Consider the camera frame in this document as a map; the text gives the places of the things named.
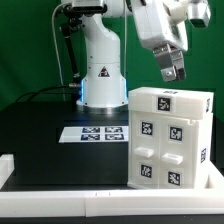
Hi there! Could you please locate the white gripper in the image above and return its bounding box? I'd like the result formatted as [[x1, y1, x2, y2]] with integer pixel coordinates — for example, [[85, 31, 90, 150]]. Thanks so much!
[[131, 0, 188, 82]]

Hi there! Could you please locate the white cabinet body box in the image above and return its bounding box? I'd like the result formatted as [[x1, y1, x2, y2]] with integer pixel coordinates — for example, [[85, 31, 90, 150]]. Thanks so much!
[[127, 111, 214, 190]]

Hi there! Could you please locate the white cabinet top block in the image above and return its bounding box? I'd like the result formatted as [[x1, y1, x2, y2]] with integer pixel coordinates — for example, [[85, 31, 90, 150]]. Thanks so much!
[[128, 87, 214, 120]]

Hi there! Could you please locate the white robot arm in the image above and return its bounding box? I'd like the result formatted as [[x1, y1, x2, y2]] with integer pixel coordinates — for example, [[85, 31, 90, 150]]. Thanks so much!
[[61, 0, 188, 114]]

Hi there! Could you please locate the white sheet with markers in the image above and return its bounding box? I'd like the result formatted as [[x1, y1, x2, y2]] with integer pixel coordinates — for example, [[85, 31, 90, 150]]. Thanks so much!
[[59, 126, 129, 143]]

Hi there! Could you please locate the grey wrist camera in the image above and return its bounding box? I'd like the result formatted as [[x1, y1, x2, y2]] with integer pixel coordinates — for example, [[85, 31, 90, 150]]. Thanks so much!
[[188, 0, 211, 28]]

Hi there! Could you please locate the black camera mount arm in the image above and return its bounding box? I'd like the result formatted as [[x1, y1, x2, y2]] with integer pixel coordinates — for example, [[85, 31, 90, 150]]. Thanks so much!
[[60, 3, 102, 85]]

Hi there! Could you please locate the white cable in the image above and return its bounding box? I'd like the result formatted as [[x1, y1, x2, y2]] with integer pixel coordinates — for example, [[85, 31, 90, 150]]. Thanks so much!
[[51, 2, 72, 101]]

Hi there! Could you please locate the black cable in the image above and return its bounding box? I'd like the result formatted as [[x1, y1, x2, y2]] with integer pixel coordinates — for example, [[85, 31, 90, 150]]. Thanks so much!
[[14, 83, 82, 103]]

